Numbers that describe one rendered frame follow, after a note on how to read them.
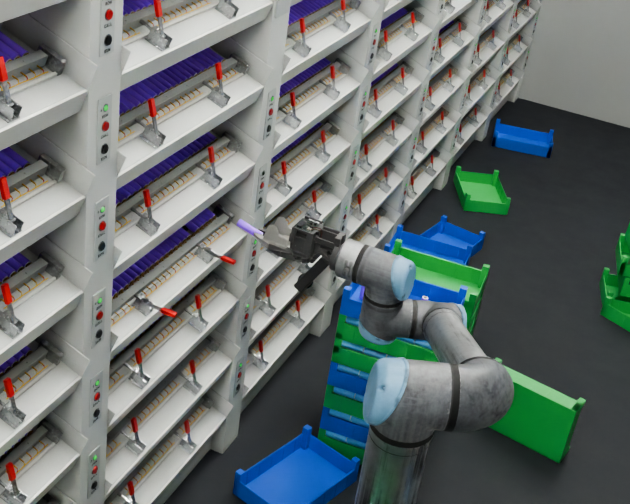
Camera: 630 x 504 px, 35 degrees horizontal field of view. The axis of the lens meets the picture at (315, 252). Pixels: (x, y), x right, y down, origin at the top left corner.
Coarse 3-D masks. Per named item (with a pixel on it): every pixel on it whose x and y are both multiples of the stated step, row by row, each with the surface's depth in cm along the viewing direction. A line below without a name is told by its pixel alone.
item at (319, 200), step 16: (320, 176) 318; (304, 192) 310; (320, 192) 316; (336, 192) 318; (288, 208) 297; (304, 208) 305; (320, 208) 309; (336, 208) 320; (288, 224) 294; (272, 256) 281
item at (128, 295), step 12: (204, 228) 241; (216, 228) 244; (228, 228) 248; (192, 240) 236; (180, 252) 230; (168, 264) 225; (144, 276) 219; (156, 276) 221; (132, 288) 215; (144, 288) 218; (156, 288) 220; (120, 300) 210
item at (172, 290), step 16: (208, 208) 251; (224, 208) 250; (240, 208) 249; (208, 224) 247; (224, 240) 245; (240, 240) 249; (192, 256) 235; (192, 272) 231; (208, 272) 239; (160, 288) 222; (176, 288) 225; (160, 304) 219; (112, 320) 208; (128, 320) 211; (144, 320) 213; (112, 336) 200; (128, 336) 207; (112, 352) 204
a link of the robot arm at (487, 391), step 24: (432, 312) 222; (456, 312) 225; (432, 336) 210; (456, 336) 199; (456, 360) 186; (480, 360) 176; (480, 384) 168; (504, 384) 172; (480, 408) 168; (504, 408) 172
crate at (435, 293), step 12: (348, 288) 268; (360, 288) 283; (420, 288) 282; (432, 288) 280; (444, 288) 279; (348, 300) 268; (360, 300) 278; (432, 300) 282; (444, 300) 281; (456, 300) 280; (348, 312) 270
